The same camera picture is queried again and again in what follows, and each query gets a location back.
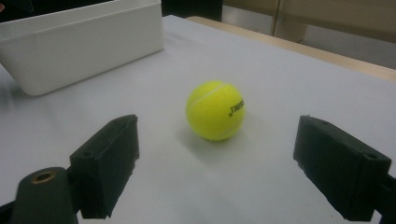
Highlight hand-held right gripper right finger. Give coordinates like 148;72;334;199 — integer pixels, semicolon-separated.
293;115;392;222

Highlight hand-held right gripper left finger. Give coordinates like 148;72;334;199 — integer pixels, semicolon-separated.
69;114;140;219

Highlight white plastic bin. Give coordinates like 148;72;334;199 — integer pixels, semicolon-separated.
0;0;165;97

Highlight yellow tennis ball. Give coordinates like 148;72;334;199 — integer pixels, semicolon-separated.
185;79;247;143

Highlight white foam board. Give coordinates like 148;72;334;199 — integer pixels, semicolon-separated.
0;14;396;224

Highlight light wooden desk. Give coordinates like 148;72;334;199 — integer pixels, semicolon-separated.
222;0;396;45

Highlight black curtain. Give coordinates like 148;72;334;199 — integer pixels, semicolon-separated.
161;0;224;22

